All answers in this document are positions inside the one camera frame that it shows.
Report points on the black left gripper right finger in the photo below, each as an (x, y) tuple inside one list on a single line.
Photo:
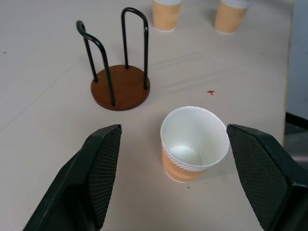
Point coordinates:
[(267, 178)]

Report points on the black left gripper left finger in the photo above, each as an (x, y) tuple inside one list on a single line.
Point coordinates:
[(79, 183)]

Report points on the orange ribbed paper cup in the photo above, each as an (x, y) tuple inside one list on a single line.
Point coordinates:
[(166, 14), (230, 16), (192, 146)]

